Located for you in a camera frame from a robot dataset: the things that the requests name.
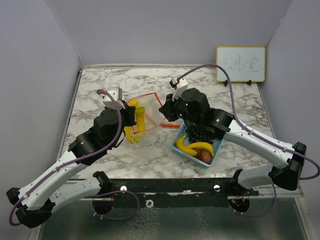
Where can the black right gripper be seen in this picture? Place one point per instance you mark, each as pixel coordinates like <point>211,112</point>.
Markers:
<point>168,107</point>

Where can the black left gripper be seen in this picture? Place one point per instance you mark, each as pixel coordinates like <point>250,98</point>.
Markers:
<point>130,112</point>

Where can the clear orange zip bag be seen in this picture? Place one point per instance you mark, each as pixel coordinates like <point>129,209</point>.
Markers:
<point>153,118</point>

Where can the yellow banana bunch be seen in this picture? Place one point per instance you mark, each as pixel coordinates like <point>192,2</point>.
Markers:
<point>134,134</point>
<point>189,149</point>

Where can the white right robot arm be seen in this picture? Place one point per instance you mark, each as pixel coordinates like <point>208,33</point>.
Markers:
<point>285,160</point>

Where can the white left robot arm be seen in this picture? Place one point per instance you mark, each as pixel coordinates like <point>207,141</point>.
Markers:
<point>35,203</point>

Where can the dark grape bunch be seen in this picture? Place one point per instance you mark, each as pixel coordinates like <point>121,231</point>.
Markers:
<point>197,134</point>

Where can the light blue plastic basket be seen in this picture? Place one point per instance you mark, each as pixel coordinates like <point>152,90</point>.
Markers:
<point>196,159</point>

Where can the red brown round fruit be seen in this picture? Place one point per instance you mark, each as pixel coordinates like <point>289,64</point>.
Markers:
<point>206,157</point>

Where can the small framed whiteboard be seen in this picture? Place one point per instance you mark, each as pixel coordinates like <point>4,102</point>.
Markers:
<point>243,64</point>

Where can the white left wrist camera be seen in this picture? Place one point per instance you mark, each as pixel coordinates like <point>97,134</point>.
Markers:
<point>112,97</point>

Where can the black mounting rail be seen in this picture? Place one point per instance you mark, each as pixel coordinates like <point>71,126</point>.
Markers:
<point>183,192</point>

